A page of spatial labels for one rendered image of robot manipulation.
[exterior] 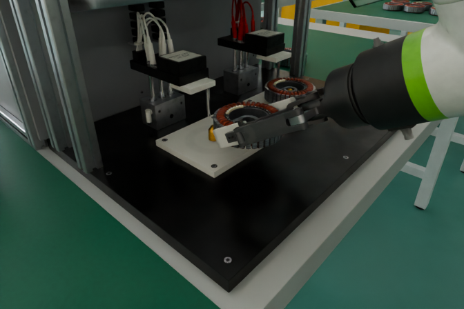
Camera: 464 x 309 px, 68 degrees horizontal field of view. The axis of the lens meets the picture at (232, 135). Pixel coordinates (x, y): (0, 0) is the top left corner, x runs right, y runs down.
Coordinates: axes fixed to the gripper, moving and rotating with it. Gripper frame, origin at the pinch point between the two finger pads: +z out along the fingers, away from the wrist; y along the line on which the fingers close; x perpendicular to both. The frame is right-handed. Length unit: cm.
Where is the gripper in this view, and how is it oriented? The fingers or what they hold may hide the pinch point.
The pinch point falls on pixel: (250, 123)
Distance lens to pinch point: 55.3
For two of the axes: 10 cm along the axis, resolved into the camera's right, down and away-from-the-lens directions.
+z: -6.3, 1.6, 7.6
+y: 6.8, -3.5, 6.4
